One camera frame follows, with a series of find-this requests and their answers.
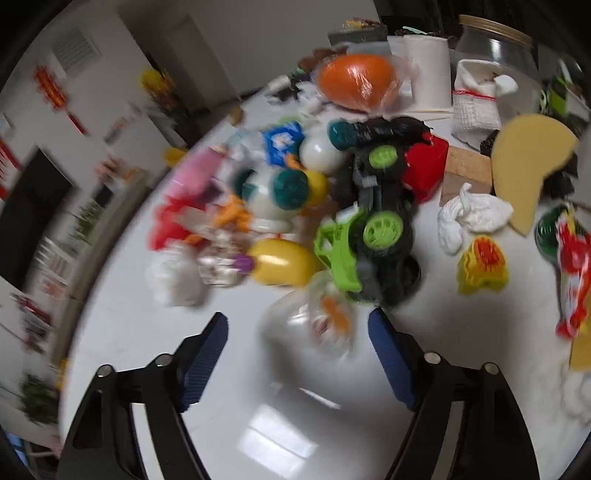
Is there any green trailing plant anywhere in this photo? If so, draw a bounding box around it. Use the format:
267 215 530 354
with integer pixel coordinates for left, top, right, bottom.
18 373 61 423

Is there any yellow and red toy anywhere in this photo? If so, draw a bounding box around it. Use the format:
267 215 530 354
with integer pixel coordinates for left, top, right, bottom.
457 235 509 295

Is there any white panda figure toy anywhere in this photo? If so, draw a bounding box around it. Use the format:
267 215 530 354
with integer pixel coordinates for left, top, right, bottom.
231 164 311 234

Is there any small blue box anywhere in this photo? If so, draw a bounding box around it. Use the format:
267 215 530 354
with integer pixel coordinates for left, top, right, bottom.
262 121 306 167

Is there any clear rectangular container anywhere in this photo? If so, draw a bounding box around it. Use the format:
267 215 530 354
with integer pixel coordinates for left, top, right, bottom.
329 17 389 47

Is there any green monster truck toy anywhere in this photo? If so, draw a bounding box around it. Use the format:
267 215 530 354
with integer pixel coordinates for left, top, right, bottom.
314 144 422 305

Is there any clear plastic bag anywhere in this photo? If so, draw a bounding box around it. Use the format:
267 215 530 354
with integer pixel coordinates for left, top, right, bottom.
261 272 358 365

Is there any white door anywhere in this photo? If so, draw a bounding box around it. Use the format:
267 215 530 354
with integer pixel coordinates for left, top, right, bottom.
150 11 241 109

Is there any pink plastic toy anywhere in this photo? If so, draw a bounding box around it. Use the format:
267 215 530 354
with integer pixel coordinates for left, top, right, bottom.
168 148 227 208

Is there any glass jar with cork lid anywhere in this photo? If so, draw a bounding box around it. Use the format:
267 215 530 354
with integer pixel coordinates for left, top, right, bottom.
450 15 541 116

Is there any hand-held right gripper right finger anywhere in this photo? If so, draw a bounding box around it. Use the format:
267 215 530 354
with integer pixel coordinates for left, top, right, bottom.
368 308 541 480

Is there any crumpled white tissue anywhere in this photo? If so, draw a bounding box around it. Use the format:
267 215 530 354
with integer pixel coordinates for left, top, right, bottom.
438 182 514 256
147 247 206 306

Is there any red knot wall decoration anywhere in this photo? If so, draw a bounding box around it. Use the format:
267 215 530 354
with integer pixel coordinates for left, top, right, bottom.
33 65 89 137

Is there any white mesh pouch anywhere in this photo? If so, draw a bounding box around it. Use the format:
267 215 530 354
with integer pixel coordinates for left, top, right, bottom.
451 59 518 151

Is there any potted yellow flower plant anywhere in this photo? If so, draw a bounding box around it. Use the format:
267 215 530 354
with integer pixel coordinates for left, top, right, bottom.
141 68 192 144

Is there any yellow plastic egg capsule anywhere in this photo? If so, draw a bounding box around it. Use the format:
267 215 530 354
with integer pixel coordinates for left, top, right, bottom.
247 237 321 288

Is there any red plastic toy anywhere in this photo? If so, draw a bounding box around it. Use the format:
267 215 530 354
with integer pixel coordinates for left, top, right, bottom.
148 203 195 252

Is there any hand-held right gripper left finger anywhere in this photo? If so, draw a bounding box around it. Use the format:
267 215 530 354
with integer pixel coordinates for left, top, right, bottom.
58 312 229 480

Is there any orange ball in plastic wrap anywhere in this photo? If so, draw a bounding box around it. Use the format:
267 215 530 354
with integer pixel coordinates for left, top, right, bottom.
316 53 414 114

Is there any red and green snack packet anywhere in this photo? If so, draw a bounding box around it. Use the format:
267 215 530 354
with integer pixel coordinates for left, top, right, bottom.
534 205 591 340

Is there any black television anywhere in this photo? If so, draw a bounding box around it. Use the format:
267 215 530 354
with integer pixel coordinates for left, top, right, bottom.
0 147 75 289

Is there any white paper towel roll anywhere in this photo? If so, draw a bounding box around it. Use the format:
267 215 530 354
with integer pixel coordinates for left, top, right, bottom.
388 34 452 112

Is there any red toy block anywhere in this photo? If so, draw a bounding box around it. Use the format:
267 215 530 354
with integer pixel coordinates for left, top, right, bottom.
404 135 450 204

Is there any white wall vent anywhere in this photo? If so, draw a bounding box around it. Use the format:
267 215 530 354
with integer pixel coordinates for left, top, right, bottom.
50 27 101 75

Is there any black and teal toy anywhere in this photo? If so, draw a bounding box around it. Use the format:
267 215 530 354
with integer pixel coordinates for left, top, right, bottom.
327 116 432 151

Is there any yellow sponge piece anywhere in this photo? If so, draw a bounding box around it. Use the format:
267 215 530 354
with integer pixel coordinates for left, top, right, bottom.
490 114 580 237

